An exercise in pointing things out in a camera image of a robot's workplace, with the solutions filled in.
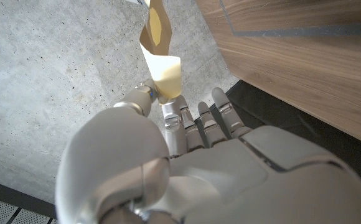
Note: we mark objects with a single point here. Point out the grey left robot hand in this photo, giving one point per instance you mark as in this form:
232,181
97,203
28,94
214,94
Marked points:
230,180

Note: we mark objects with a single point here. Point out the gold foil envelope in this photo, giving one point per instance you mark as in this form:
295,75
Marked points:
165,71

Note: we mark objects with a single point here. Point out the black backdrop curtain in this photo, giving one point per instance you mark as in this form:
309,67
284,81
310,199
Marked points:
292,124

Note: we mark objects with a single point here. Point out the white perforated panel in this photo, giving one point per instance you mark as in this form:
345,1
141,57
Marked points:
0,213

